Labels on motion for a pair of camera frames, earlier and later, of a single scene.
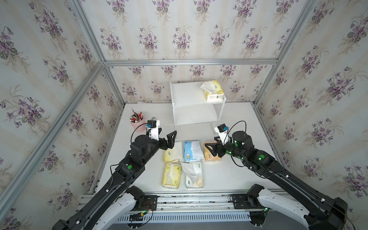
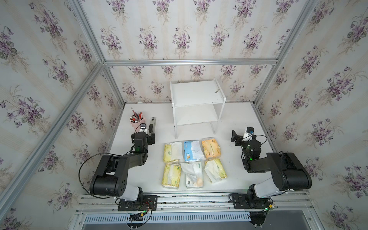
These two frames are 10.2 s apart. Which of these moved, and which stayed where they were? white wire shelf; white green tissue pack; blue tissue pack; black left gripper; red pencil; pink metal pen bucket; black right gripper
Moved: black right gripper; black left gripper
Stayed: white green tissue pack; pink metal pen bucket; white wire shelf; blue tissue pack; red pencil
